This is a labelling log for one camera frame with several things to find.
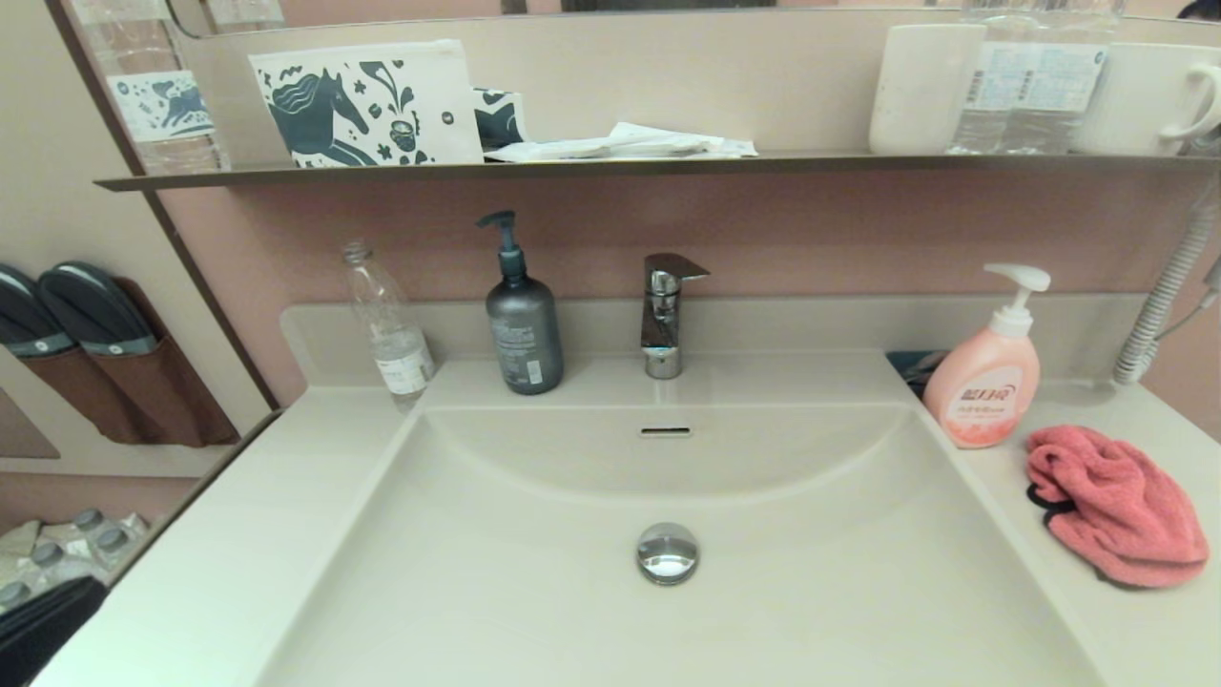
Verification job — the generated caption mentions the chrome faucet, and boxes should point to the chrome faucet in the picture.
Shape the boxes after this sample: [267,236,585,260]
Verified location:
[640,253,712,381]

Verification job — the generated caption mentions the pink fluffy cloth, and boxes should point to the pink fluffy cloth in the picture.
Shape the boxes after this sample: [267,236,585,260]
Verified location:
[1025,425,1211,590]

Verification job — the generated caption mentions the white ceramic sink basin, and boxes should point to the white ceramic sink basin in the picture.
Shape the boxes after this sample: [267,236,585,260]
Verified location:
[256,401,1107,687]

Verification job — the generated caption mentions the grey pump soap bottle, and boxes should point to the grey pump soap bottle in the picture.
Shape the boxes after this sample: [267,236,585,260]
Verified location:
[476,210,565,396]

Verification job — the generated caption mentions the white plastic packet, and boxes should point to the white plastic packet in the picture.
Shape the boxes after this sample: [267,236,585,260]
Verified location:
[610,121,759,158]
[484,136,726,163]

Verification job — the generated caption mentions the uncapped clear plastic bottle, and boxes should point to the uncapped clear plastic bottle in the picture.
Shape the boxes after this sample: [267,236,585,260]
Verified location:
[341,240,437,406]

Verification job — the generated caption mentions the chrome drain stopper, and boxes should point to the chrome drain stopper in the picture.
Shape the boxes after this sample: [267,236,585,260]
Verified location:
[636,522,700,586]

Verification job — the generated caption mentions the small dark patterned pouch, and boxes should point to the small dark patterned pouch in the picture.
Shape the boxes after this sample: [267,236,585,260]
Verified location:
[472,88,528,152]

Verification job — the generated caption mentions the white horse print pouch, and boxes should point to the white horse print pouch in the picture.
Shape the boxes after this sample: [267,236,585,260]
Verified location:
[249,39,486,169]

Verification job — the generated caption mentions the pink pump soap bottle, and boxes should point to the pink pump soap bottle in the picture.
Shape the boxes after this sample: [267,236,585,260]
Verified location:
[922,262,1052,450]

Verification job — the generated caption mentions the clear water bottle white label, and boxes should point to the clear water bottle white label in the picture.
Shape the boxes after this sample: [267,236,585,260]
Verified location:
[949,0,1036,156]
[1011,0,1122,156]

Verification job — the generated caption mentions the slippers in brown holder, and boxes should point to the slippers in brown holder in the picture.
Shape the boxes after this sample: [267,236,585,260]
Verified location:
[0,277,241,449]

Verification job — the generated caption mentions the clear bottle blue print label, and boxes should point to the clear bottle blue print label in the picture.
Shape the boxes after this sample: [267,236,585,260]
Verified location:
[72,0,230,176]

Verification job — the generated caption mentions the dark grey slipper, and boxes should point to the dark grey slipper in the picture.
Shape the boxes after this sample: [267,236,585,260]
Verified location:
[36,260,160,357]
[0,264,77,359]

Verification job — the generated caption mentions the thin metal wall shelf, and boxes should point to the thin metal wall shelf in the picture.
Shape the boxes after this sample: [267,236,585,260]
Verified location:
[93,153,1221,193]

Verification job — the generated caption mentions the white cup without handle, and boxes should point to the white cup without handle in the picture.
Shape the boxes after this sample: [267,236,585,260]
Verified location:
[868,24,988,156]

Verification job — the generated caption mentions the white coiled hose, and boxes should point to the white coiled hose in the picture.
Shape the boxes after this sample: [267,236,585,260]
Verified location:
[1111,205,1221,387]

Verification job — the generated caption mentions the white mug with handle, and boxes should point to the white mug with handle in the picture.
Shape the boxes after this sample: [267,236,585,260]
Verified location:
[1073,43,1221,158]

